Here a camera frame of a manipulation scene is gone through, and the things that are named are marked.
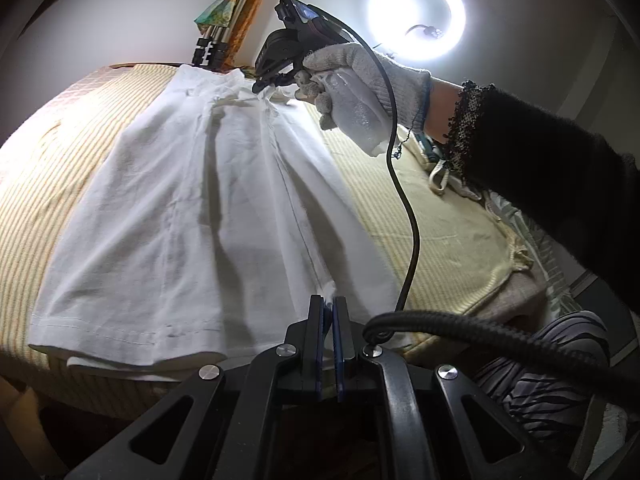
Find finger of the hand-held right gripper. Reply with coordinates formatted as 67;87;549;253
251;66;297;95

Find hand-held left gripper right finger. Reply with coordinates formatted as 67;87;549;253
332;296;586;480

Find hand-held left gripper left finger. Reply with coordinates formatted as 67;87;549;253
65;295;331;480

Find white garment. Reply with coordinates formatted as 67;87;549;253
27;63;416;383

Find person's right forearm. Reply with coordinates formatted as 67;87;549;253
425;79;640;321

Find person's right hand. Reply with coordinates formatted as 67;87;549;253
294;42;433;143

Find orange patterned fabric strip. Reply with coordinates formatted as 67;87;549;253
229;0;277;70

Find silver tripod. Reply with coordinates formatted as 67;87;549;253
191;0;273;68

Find person's striped clothing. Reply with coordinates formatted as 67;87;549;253
472;309;640;463

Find striped bed sheet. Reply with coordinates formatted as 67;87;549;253
0;62;533;421

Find black corrugated cable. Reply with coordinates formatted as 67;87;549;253
361;309;610;378

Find white strap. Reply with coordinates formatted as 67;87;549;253
426;146;483;198

